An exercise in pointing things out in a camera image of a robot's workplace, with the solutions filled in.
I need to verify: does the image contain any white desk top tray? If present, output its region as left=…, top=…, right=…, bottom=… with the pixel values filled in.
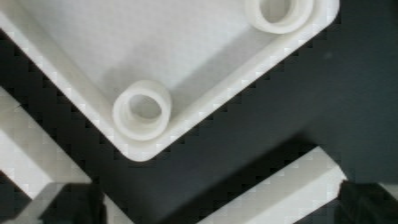
left=0, top=0, right=340, bottom=162

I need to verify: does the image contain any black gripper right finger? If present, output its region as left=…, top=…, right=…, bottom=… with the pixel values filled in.
left=295, top=181, right=398, bottom=224

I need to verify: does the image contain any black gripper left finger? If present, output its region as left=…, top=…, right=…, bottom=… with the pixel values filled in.
left=13, top=182, right=109, bottom=224

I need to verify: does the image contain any white U-shaped obstacle frame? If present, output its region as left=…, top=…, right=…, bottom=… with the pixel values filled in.
left=0, top=88, right=347, bottom=224

